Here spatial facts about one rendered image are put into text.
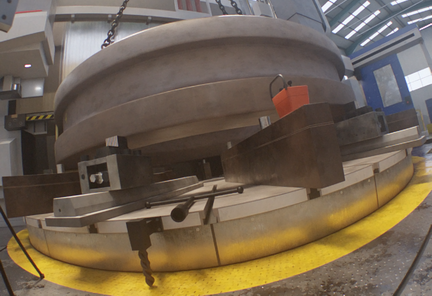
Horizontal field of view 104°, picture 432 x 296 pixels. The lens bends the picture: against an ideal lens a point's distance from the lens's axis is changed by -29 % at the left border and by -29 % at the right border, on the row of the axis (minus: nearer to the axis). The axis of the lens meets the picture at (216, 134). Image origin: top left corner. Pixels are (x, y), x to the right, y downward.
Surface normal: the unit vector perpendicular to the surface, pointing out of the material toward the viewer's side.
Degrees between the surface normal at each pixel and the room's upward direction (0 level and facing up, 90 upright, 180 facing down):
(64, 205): 90
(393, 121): 90
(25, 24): 90
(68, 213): 90
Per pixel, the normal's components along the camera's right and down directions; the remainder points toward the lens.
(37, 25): 0.47, -0.22
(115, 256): -0.20, -0.11
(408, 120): -0.58, -0.02
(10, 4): 0.92, -0.22
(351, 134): -0.84, 0.07
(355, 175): 0.25, -0.19
